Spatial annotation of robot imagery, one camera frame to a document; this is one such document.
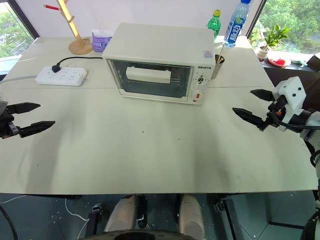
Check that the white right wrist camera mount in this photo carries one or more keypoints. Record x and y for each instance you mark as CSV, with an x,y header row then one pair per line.
x,y
292,92

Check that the white plate with red items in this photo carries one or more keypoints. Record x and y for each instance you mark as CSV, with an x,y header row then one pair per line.
x,y
278,61

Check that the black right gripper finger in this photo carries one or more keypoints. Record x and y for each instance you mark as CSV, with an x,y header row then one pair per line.
x,y
252,118
263,95

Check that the purple tissue pack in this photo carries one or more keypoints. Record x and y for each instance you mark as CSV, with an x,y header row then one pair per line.
x,y
100,40

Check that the potted green plant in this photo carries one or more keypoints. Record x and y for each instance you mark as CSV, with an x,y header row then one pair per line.
x,y
271,37

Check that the white power strip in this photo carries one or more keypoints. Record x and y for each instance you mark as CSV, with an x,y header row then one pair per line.
x,y
62,76

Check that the silver robot leg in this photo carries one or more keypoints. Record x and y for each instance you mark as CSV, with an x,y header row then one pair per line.
x,y
121,212
191,215

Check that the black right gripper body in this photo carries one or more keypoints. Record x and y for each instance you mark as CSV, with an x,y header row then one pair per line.
x,y
276,112

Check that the black table leg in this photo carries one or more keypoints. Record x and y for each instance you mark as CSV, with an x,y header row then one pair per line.
x,y
228,217
94,217

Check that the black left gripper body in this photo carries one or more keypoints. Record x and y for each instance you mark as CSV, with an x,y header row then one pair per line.
x,y
7,122

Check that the white toaster oven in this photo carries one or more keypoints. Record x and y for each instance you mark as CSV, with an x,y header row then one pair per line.
x,y
160,42

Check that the wooden cup tree stand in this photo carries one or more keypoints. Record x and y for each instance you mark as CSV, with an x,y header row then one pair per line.
x,y
76,37

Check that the pale green dish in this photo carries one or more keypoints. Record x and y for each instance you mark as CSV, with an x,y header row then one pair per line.
x,y
298,61

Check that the metal cup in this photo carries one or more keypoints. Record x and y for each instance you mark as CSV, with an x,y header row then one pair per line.
x,y
217,70

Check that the brown box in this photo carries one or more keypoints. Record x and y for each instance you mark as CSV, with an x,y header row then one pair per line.
x,y
314,62

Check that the green plastic bottle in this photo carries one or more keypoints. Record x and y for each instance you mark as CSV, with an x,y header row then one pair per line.
x,y
214,25

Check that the red stick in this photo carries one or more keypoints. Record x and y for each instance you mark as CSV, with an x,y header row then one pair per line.
x,y
51,7

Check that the dark rounded robot body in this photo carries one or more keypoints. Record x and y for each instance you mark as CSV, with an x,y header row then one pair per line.
x,y
145,236

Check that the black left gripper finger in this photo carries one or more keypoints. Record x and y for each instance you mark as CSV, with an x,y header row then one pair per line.
x,y
35,128
25,108

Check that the blue label water bottle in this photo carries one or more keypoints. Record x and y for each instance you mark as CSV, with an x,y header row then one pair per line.
x,y
235,27

